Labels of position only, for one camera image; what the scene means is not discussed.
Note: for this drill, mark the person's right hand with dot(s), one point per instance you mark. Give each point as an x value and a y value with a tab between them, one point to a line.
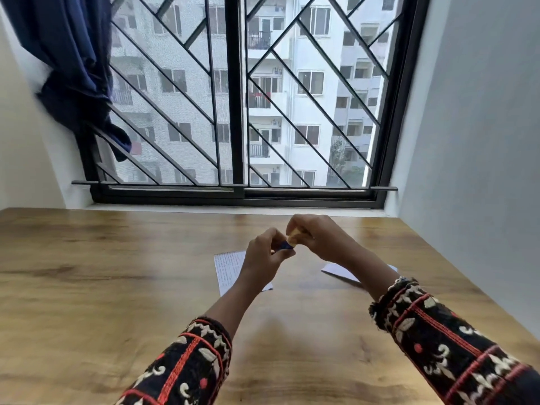
327	238

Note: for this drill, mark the person's left hand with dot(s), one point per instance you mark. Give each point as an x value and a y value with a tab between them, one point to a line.
259	261

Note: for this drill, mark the person's right fingers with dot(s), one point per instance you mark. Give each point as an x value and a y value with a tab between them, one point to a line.
300	229

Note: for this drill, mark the person's left thumb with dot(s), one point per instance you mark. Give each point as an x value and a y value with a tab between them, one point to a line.
285	255

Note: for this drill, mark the blue glue stick cap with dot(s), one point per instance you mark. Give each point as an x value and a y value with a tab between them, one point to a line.
286	246

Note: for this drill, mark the yellow glue stick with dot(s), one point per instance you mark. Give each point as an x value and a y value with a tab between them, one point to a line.
294	239

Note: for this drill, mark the person's left forearm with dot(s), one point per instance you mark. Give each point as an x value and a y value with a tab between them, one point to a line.
198	345

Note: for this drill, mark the person's right forearm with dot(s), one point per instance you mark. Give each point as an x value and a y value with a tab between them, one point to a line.
434	341

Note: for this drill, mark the blank white paper sheet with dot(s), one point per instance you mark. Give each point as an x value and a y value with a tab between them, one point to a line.
339	272

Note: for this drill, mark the handwritten white paper sheet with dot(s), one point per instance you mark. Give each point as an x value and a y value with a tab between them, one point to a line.
225	269

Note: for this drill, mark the white apartment building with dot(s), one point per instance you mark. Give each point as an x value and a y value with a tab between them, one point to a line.
303	113

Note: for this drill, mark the black metal window grille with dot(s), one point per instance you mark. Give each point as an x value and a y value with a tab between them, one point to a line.
168	118

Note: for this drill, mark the dark blue curtain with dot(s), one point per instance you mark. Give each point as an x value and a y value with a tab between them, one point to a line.
63	50

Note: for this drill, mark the black window frame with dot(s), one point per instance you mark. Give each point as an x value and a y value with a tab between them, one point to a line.
235	101

